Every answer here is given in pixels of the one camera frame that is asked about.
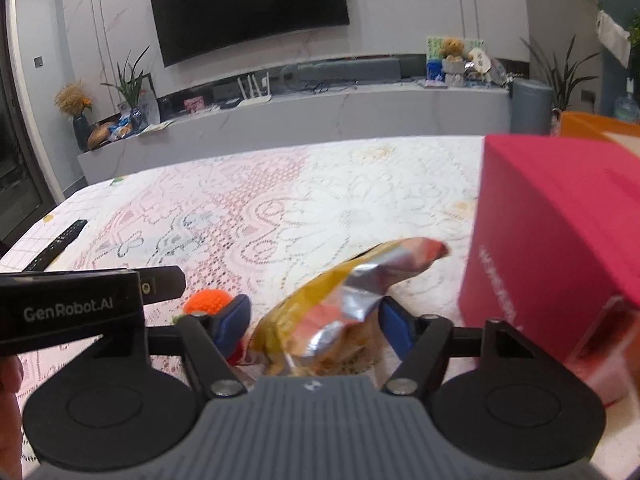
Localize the white router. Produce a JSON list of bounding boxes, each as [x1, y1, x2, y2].
[[236, 72, 273, 107]]

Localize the dried flower bunch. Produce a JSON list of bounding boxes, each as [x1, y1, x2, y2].
[[54, 80, 93, 116]]

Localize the brown round bread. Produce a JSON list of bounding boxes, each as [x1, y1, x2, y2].
[[87, 122, 117, 151]]

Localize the white pink lace tablecloth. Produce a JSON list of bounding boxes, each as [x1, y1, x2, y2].
[[0, 135, 501, 466]]

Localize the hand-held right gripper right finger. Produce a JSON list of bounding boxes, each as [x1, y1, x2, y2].
[[377, 296, 548, 395]]

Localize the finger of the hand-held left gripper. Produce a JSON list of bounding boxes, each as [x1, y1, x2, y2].
[[137, 266, 187, 307]]

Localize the white hanging cloth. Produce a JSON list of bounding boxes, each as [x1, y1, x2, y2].
[[597, 10, 632, 68]]

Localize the glass sliding door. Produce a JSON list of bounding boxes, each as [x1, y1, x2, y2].
[[0, 0, 56, 226]]

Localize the pink cardboard box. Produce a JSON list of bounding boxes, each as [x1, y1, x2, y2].
[[457, 134, 640, 408]]

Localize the orange red crochet toy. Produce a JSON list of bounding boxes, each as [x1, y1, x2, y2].
[[172, 289, 251, 367]]

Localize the brown teddy bear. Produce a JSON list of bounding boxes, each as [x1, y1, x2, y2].
[[440, 37, 466, 63]]

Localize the black cables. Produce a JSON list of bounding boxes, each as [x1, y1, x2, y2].
[[305, 80, 361, 95]]

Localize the tall green houseplant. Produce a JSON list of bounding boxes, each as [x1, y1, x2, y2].
[[520, 35, 601, 111]]

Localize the black curved television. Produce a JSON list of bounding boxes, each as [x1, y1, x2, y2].
[[147, 0, 351, 68]]

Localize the grey soundbar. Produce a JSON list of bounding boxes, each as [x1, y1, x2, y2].
[[297, 56, 402, 83]]

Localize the grey television cabinet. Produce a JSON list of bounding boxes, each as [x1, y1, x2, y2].
[[77, 55, 513, 186]]

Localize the black remote control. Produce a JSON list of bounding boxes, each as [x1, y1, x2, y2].
[[22, 219, 88, 273]]

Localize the teddy bear with gift items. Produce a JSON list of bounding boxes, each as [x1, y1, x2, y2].
[[426, 36, 487, 61]]

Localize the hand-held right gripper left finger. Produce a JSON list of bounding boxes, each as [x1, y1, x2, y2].
[[97, 294, 252, 398]]

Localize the yellow foil snack bag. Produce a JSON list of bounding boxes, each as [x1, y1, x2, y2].
[[247, 236, 451, 376]]

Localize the blue white snack packets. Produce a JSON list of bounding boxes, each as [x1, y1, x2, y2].
[[109, 112, 136, 141]]

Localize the dark vase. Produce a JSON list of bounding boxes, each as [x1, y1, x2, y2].
[[72, 112, 93, 152]]

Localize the blue water jug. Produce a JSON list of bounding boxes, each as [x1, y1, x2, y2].
[[612, 92, 640, 123]]

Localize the green plant in glass vase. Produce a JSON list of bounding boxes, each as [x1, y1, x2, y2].
[[100, 46, 151, 128]]

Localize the person's left hand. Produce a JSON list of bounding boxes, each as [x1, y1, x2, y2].
[[0, 352, 25, 480]]

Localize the orange cardboard box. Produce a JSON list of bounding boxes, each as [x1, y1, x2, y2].
[[557, 111, 640, 156]]

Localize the grey round bin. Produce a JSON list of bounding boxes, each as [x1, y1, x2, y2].
[[509, 78, 555, 136]]

